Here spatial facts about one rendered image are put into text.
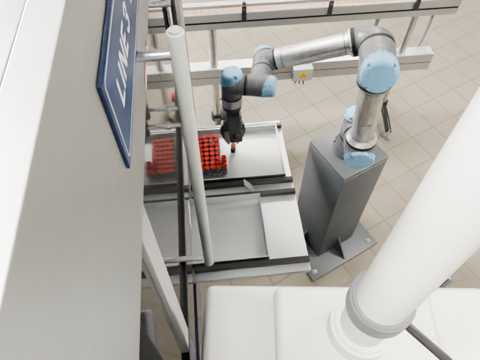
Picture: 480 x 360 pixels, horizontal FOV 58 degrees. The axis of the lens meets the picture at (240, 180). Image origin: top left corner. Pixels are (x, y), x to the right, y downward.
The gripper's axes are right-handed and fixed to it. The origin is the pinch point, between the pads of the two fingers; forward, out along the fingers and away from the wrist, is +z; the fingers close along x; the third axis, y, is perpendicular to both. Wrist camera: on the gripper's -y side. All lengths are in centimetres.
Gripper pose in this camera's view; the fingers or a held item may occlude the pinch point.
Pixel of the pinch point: (233, 143)
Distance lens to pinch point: 173.4
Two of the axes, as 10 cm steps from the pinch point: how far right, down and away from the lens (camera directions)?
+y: -1.0, -8.2, 5.6
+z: 0.0, 5.7, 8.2
